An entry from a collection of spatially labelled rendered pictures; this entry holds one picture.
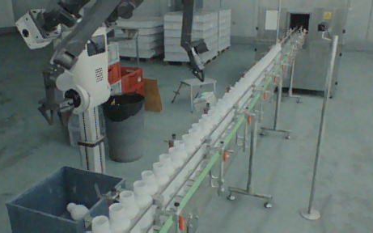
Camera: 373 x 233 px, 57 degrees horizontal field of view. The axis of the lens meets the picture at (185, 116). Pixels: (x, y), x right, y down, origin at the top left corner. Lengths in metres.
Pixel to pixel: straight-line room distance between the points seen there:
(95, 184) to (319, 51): 4.90
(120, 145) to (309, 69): 3.58
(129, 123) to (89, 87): 1.79
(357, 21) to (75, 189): 10.49
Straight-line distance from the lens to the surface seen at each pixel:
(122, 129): 3.47
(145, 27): 8.54
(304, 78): 6.05
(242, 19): 11.73
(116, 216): 0.89
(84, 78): 1.67
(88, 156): 1.88
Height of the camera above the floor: 1.67
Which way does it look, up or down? 20 degrees down
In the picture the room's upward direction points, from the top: straight up
